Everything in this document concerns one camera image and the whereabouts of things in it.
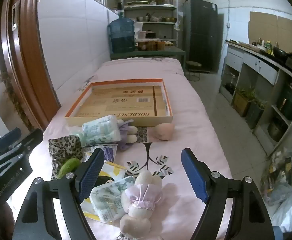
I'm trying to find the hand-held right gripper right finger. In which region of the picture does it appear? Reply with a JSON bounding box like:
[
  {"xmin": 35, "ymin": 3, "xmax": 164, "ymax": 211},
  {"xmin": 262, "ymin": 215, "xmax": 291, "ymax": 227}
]
[{"xmin": 181, "ymin": 148, "xmax": 276, "ymax": 240}]

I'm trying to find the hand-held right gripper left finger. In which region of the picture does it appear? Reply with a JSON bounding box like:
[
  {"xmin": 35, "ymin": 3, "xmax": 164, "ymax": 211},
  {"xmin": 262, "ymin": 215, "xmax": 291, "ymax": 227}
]
[{"xmin": 12, "ymin": 148, "xmax": 105, "ymax": 240}]

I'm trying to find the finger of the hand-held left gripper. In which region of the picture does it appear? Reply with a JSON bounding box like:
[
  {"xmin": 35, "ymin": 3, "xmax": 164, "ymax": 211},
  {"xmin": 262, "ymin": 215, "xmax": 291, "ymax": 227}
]
[
  {"xmin": 8, "ymin": 129, "xmax": 44, "ymax": 157},
  {"xmin": 0, "ymin": 127, "xmax": 22, "ymax": 153}
]

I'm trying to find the yellow white packet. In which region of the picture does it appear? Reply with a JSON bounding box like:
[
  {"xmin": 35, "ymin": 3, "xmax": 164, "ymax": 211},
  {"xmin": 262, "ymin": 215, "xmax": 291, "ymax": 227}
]
[
  {"xmin": 82, "ymin": 196, "xmax": 104, "ymax": 223},
  {"xmin": 83, "ymin": 152, "xmax": 128, "ymax": 179}
]

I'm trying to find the green fuzzy scrunchie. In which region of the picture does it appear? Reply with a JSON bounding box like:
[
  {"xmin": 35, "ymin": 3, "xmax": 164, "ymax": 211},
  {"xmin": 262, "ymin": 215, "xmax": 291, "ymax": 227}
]
[{"xmin": 58, "ymin": 158, "xmax": 82, "ymax": 179}]

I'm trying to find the floral tissue pack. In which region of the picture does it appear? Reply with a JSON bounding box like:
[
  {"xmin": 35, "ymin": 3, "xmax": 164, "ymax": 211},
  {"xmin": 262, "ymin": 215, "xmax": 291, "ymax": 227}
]
[
  {"xmin": 82, "ymin": 115, "xmax": 122, "ymax": 146},
  {"xmin": 90, "ymin": 175, "xmax": 139, "ymax": 223}
]

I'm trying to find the white packet purple print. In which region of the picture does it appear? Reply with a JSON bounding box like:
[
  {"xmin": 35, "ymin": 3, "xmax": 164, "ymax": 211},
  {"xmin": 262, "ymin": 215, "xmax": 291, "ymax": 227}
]
[{"xmin": 82, "ymin": 144, "xmax": 118, "ymax": 163}]

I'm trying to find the leopard print scrunchie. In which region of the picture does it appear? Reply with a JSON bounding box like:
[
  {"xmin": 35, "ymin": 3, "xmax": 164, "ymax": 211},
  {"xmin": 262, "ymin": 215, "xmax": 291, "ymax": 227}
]
[{"xmin": 48, "ymin": 135, "xmax": 84, "ymax": 179}]

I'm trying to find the plush bear pink dress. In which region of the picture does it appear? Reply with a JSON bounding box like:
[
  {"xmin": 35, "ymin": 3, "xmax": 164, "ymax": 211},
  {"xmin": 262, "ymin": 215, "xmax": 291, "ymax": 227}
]
[{"xmin": 120, "ymin": 170, "xmax": 163, "ymax": 238}]

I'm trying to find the beige makeup sponge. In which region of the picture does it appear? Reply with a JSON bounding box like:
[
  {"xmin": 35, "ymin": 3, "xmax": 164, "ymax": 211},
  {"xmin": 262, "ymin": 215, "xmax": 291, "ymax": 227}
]
[{"xmin": 153, "ymin": 123, "xmax": 175, "ymax": 141}]

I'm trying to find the plush bear lavender dress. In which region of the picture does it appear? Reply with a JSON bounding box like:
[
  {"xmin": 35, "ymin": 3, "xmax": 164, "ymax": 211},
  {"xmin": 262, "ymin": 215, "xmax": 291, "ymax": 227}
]
[{"xmin": 116, "ymin": 119, "xmax": 139, "ymax": 151}]

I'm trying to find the shallow cardboard box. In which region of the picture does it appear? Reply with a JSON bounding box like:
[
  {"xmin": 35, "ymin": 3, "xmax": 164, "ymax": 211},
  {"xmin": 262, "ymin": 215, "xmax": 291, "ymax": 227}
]
[{"xmin": 65, "ymin": 79, "xmax": 174, "ymax": 127}]

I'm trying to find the potted plant yellow planter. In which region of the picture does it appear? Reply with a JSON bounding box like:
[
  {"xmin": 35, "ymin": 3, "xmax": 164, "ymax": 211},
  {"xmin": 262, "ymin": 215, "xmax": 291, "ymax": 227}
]
[{"xmin": 233, "ymin": 86, "xmax": 256, "ymax": 117}]

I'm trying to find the clear plastic bag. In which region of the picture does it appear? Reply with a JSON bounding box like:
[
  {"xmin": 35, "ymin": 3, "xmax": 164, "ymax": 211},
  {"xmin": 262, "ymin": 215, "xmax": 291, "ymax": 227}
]
[{"xmin": 259, "ymin": 140, "xmax": 292, "ymax": 207}]

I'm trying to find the potted plant dark planter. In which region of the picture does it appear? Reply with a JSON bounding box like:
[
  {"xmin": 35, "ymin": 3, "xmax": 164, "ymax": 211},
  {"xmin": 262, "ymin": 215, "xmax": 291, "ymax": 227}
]
[{"xmin": 246, "ymin": 97, "xmax": 268, "ymax": 130}]

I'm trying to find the metal pot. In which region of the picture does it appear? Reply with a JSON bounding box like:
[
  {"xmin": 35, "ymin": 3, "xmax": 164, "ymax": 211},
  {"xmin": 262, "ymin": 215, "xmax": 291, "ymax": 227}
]
[{"xmin": 268, "ymin": 122, "xmax": 289, "ymax": 142}]

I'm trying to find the small round stool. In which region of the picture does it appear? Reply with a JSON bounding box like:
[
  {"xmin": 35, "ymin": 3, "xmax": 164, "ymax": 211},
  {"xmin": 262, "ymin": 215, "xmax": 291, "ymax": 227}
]
[{"xmin": 187, "ymin": 61, "xmax": 203, "ymax": 82}]

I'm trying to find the dark green pot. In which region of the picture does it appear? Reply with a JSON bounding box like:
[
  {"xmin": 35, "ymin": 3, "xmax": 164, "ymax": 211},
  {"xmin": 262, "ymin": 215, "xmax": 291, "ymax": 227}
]
[{"xmin": 276, "ymin": 82, "xmax": 292, "ymax": 121}]

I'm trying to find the green low table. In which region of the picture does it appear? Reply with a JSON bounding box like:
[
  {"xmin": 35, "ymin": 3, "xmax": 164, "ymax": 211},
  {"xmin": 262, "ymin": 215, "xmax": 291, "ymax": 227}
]
[{"xmin": 110, "ymin": 46, "xmax": 187, "ymax": 68}]

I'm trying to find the kitchen counter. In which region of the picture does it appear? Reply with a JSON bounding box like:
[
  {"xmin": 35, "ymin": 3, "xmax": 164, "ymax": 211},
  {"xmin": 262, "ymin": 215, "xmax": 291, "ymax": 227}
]
[{"xmin": 219, "ymin": 40, "xmax": 292, "ymax": 158}]

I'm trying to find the row of jars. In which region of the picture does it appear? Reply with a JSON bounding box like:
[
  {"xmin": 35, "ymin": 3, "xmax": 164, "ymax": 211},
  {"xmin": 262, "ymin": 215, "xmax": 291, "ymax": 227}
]
[{"xmin": 138, "ymin": 39, "xmax": 174, "ymax": 51}]

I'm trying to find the blue water jug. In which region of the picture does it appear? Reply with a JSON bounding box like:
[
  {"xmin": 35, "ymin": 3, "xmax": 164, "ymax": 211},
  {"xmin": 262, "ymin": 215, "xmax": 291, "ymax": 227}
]
[{"xmin": 107, "ymin": 10, "xmax": 136, "ymax": 54}]

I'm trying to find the dark refrigerator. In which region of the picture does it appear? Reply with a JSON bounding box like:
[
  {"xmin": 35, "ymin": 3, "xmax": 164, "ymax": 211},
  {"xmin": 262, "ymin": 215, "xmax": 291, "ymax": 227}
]
[{"xmin": 182, "ymin": 0, "xmax": 224, "ymax": 74}]

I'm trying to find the black wok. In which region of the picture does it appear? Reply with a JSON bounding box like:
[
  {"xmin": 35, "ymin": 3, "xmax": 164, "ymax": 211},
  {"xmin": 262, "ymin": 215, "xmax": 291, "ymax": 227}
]
[{"xmin": 272, "ymin": 46, "xmax": 292, "ymax": 60}]

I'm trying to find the cardboard sheet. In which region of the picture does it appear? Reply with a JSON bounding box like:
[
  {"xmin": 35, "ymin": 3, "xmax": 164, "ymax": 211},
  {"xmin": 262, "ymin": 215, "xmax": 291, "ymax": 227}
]
[{"xmin": 248, "ymin": 11, "xmax": 292, "ymax": 53}]

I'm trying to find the green shelf unit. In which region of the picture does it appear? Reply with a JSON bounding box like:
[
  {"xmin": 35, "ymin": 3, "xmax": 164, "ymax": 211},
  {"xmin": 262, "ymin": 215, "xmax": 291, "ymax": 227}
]
[{"xmin": 122, "ymin": 0, "xmax": 179, "ymax": 48}]

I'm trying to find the wooden door frame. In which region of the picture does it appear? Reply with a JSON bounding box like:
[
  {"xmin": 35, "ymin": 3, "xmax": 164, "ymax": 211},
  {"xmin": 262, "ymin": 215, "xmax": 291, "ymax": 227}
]
[{"xmin": 0, "ymin": 0, "xmax": 61, "ymax": 131}]

